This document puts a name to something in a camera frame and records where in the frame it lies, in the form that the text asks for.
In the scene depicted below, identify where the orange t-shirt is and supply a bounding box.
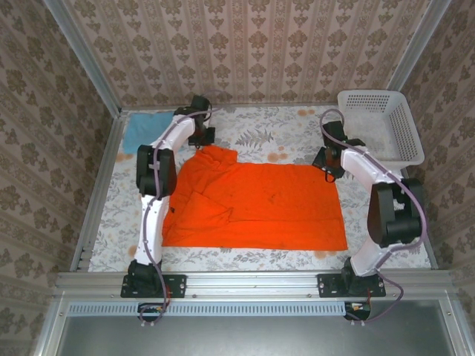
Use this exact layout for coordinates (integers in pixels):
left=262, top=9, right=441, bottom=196
left=162, top=145, right=349, bottom=251

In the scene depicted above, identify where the floral table cover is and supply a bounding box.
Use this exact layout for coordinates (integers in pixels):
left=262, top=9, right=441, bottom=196
left=88, top=105, right=433, bottom=274

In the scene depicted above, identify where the folded light blue t-shirt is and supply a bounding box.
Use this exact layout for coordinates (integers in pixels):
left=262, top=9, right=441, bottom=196
left=122, top=111, right=177, bottom=154

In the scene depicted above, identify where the white perforated plastic basket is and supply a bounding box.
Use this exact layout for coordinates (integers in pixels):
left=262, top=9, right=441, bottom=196
left=336, top=89, right=425, bottom=167

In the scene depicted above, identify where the grey metal sheet panel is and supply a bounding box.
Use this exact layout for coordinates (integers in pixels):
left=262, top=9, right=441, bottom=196
left=35, top=314, right=459, bottom=356

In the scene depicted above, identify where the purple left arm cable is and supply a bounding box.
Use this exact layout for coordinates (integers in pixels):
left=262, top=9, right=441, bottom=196
left=139, top=88, right=223, bottom=329

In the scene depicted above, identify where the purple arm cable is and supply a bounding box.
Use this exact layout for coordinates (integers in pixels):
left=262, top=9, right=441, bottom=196
left=139, top=88, right=223, bottom=329
left=319, top=108, right=428, bottom=326

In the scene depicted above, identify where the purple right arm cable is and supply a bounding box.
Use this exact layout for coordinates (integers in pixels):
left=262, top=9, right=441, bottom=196
left=319, top=108, right=428, bottom=326

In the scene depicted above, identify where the aluminium frame post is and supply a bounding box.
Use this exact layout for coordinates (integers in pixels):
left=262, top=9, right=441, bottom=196
left=387, top=0, right=453, bottom=92
left=42, top=0, right=124, bottom=116

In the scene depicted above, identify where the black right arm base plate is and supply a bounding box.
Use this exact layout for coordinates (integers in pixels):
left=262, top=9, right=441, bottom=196
left=317, top=273, right=387, bottom=299

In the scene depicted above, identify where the aluminium mounting rail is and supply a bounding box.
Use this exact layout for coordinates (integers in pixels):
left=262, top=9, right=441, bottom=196
left=55, top=270, right=456, bottom=300

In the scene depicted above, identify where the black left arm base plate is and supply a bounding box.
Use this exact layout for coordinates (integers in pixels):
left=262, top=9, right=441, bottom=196
left=120, top=273, right=187, bottom=299

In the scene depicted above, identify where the black electronics board with wires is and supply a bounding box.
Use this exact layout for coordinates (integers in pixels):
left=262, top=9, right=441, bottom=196
left=344, top=300, right=373, bottom=321
left=137, top=302, right=168, bottom=322

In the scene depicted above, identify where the grey slotted cable duct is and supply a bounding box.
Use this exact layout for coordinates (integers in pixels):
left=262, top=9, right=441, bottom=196
left=68, top=300, right=347, bottom=317

